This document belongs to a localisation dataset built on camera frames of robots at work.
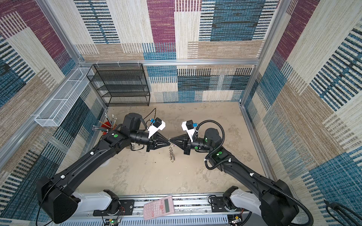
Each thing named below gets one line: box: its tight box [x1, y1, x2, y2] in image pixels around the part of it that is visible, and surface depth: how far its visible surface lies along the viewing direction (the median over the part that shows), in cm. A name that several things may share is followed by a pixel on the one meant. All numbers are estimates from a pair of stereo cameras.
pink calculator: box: [143, 195, 175, 221], surface depth 74 cm
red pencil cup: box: [100, 121, 117, 136], surface depth 96 cm
